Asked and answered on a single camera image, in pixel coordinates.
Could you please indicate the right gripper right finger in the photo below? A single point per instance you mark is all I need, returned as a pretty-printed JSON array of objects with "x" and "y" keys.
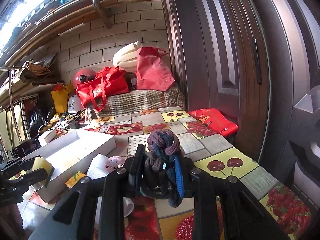
[{"x": 179, "y": 177}]

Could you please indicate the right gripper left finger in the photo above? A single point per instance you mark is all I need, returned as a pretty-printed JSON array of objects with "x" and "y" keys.
[{"x": 136, "y": 170}]

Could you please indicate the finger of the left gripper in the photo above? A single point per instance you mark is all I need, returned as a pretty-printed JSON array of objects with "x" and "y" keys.
[
  {"x": 28, "y": 179},
  {"x": 17, "y": 165}
]

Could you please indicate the yellow green sponge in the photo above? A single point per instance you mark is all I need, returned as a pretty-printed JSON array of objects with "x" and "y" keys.
[{"x": 40, "y": 162}]

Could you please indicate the purple blue knotted rope toy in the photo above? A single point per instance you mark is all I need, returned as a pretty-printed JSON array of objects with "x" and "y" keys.
[{"x": 159, "y": 171}]

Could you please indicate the pink plush face toy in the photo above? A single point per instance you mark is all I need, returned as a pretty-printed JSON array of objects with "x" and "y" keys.
[{"x": 113, "y": 163}]

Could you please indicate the yellow tissue pack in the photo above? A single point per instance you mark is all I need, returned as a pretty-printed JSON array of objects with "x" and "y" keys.
[{"x": 74, "y": 179}]

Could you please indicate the fruit pattern tablecloth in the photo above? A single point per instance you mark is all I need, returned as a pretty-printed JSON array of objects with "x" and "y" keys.
[{"x": 209, "y": 151}]

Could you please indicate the white foam sheet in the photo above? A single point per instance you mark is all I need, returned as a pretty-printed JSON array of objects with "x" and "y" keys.
[{"x": 97, "y": 168}]

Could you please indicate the white small carton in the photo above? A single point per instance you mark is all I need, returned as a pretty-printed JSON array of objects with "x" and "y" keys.
[{"x": 47, "y": 136}]

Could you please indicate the white cardboard box tray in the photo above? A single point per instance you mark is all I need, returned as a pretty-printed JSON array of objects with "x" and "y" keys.
[{"x": 69, "y": 154}]

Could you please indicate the black plastic bag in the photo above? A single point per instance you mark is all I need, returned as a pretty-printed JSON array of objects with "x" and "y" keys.
[{"x": 39, "y": 117}]

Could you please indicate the red plastic bag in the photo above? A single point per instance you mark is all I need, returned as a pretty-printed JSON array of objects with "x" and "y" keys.
[{"x": 210, "y": 121}]

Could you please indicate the metal storage shelf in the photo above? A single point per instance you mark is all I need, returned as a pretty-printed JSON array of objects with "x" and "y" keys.
[{"x": 14, "y": 128}]

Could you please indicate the black power adapter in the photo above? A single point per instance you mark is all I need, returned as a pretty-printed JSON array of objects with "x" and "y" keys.
[{"x": 74, "y": 125}]

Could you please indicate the plaid cloth covered bench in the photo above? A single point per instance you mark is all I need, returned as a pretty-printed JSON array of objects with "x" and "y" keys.
[{"x": 136, "y": 101}]

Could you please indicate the yellow shopping bag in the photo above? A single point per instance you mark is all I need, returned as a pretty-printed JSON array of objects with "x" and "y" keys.
[{"x": 60, "y": 95}]

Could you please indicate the white safety helmet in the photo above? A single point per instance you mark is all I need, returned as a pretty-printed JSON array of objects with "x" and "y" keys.
[{"x": 74, "y": 104}]

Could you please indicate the red tote bag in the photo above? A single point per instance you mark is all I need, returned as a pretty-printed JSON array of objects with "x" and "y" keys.
[{"x": 107, "y": 82}]

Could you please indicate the red paper bag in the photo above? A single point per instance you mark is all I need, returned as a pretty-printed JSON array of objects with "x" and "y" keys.
[{"x": 152, "y": 71}]

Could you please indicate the pink helmet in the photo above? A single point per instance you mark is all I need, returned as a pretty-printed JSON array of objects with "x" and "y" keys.
[{"x": 83, "y": 75}]

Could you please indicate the rolled white foam pad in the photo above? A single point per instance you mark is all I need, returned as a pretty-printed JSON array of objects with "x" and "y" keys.
[{"x": 126, "y": 57}]

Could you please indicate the brown wooden door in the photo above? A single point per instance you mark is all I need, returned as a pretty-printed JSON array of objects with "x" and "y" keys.
[{"x": 257, "y": 62}]

